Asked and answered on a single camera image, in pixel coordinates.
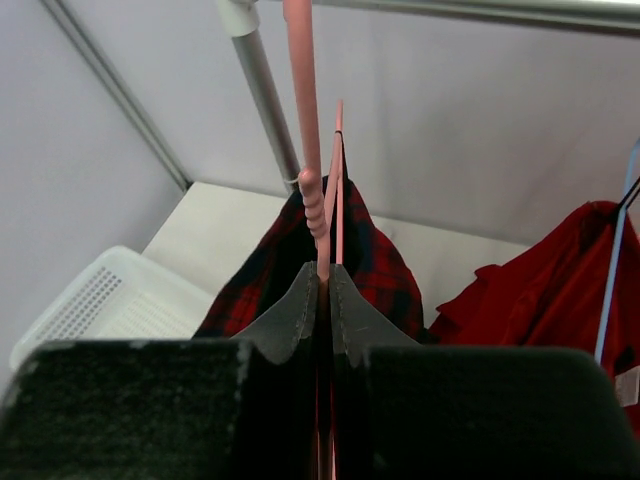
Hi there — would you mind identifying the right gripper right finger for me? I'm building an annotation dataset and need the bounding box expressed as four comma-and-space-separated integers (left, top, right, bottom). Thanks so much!
329, 265, 639, 479

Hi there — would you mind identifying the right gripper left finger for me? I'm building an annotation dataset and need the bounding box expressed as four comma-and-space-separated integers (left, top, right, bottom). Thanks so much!
1, 262, 319, 479

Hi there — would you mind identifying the red navy plaid skirt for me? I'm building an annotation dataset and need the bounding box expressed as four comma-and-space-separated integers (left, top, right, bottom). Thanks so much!
194, 179, 425, 340

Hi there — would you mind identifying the pink wire hanger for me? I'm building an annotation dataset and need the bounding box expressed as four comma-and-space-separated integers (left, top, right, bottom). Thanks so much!
283, 1, 340, 479

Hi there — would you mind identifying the blue hanger with red dress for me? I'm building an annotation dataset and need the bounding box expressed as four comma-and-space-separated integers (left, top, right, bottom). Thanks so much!
594, 140, 639, 365

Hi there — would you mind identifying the white plastic basket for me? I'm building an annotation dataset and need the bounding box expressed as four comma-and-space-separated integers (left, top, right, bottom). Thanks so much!
9, 246, 213, 370

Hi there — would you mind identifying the red dress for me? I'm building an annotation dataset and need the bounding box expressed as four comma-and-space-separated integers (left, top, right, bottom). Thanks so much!
430, 201, 639, 429

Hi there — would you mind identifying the metal clothes rack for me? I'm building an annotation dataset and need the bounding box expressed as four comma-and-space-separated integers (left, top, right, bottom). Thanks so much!
216, 1, 639, 191

